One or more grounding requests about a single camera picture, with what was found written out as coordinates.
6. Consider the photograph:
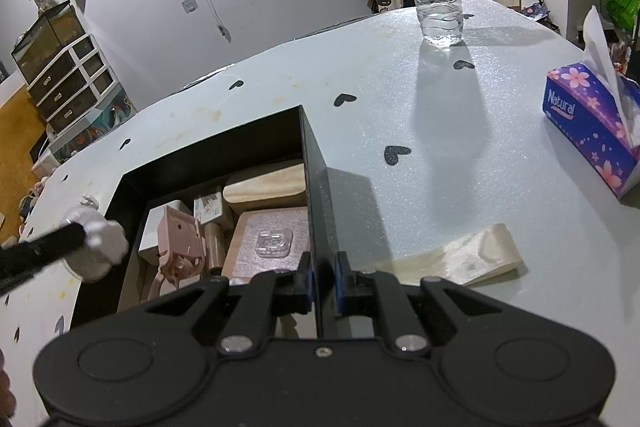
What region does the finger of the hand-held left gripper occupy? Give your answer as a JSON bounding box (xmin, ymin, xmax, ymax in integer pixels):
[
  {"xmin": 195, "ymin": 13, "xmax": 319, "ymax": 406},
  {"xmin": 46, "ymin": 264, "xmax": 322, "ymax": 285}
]
[{"xmin": 0, "ymin": 222, "xmax": 87, "ymax": 295}]

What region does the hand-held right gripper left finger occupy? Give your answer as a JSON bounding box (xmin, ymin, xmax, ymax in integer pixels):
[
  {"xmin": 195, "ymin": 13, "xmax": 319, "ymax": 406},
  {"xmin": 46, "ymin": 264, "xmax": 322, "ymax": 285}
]
[{"xmin": 135, "ymin": 251, "xmax": 316, "ymax": 358}]

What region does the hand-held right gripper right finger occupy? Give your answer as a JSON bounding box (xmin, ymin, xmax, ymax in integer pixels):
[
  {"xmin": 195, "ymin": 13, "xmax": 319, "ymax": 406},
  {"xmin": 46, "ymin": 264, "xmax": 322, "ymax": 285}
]
[{"xmin": 334, "ymin": 251, "xmax": 507, "ymax": 357}]

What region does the white plug adapter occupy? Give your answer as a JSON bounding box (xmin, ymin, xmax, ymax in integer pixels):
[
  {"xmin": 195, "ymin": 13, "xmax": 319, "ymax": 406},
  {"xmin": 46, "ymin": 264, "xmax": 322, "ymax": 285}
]
[{"xmin": 64, "ymin": 207, "xmax": 130, "ymax": 284}]

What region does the clear hook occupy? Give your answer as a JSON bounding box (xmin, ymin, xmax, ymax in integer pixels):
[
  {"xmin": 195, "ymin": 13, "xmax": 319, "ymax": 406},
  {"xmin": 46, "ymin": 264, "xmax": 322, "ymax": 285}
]
[{"xmin": 220, "ymin": 207, "xmax": 311, "ymax": 280}]

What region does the black cardboard box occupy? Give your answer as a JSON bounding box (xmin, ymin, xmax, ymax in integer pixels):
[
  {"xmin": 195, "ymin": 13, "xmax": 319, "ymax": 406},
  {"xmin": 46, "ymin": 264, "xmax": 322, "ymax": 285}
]
[{"xmin": 70, "ymin": 105, "xmax": 341, "ymax": 340}]

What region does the pink phone holder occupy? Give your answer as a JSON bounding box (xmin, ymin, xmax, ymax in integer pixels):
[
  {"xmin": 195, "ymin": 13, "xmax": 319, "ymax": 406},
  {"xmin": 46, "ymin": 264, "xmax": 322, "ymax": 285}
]
[{"xmin": 145, "ymin": 209, "xmax": 208, "ymax": 303}]

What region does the brown cylinder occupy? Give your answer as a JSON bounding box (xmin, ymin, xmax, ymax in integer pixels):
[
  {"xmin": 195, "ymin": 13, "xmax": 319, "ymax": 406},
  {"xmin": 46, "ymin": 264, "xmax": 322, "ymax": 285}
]
[{"xmin": 205, "ymin": 222, "xmax": 225, "ymax": 275}]

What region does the oval wooden-lid case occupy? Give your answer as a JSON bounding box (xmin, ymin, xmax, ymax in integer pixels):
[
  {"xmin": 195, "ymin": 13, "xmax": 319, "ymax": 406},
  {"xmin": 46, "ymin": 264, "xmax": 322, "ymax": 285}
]
[{"xmin": 222, "ymin": 159, "xmax": 307, "ymax": 212}]

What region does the plain white box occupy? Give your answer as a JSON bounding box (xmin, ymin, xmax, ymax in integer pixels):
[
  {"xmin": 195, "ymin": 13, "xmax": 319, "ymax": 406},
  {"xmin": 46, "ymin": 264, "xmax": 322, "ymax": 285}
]
[{"xmin": 137, "ymin": 202, "xmax": 193, "ymax": 265}]

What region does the small printed box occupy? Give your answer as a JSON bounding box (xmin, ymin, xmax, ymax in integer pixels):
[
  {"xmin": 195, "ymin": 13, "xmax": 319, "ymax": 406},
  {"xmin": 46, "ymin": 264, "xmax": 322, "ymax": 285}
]
[{"xmin": 193, "ymin": 192, "xmax": 223, "ymax": 224}]

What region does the floral storage box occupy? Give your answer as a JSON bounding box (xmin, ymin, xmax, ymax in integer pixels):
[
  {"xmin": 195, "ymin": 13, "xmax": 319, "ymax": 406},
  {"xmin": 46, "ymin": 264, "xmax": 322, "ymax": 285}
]
[{"xmin": 47, "ymin": 94, "xmax": 138, "ymax": 165}]

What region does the beige tape strip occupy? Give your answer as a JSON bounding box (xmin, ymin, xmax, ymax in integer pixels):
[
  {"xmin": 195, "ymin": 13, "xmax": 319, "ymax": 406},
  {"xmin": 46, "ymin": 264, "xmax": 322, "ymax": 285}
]
[{"xmin": 350, "ymin": 223, "xmax": 524, "ymax": 287}]

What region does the white drawer cabinet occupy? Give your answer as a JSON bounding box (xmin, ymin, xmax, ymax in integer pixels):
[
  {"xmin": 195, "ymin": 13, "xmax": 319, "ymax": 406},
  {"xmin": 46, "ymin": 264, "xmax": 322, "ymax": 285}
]
[{"xmin": 27, "ymin": 34, "xmax": 116, "ymax": 135}]

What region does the glass fish tank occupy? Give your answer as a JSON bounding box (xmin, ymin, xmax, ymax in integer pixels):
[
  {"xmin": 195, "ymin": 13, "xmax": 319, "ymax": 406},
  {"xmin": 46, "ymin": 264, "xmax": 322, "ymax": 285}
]
[{"xmin": 11, "ymin": 2, "xmax": 93, "ymax": 82}]

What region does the purple floral tissue pack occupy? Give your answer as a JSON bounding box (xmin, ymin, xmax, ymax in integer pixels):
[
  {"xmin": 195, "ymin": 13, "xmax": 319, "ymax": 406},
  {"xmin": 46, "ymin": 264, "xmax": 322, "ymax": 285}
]
[{"xmin": 541, "ymin": 5, "xmax": 640, "ymax": 200}]

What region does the green plastic bag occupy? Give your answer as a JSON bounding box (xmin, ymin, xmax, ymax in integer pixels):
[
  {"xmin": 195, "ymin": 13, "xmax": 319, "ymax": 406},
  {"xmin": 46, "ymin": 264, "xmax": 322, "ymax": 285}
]
[{"xmin": 605, "ymin": 0, "xmax": 640, "ymax": 30}]

